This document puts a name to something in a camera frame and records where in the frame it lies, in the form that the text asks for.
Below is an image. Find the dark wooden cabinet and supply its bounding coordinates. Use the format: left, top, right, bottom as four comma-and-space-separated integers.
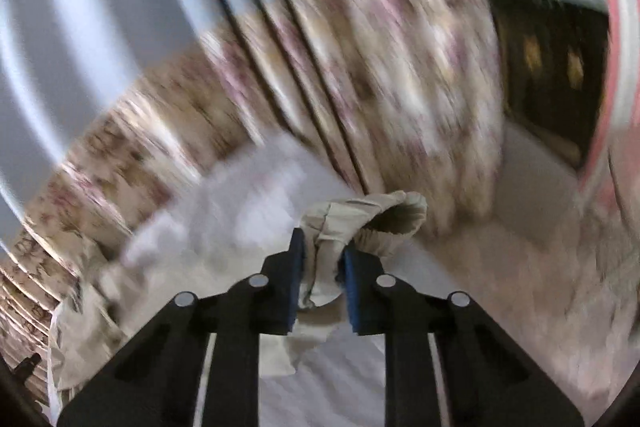
491, 0, 615, 170

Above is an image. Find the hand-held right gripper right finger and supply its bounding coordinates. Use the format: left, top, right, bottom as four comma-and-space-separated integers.
342, 241, 585, 427

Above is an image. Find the floral curtain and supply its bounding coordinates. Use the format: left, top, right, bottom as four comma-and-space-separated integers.
0, 0, 506, 408

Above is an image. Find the pale printed bed sheet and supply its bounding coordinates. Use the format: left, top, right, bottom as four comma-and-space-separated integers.
117, 127, 640, 427

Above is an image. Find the beige garment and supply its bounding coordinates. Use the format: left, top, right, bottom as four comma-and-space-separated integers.
47, 190, 429, 427

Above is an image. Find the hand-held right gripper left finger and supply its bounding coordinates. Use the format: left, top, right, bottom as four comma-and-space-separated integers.
56, 228, 306, 427

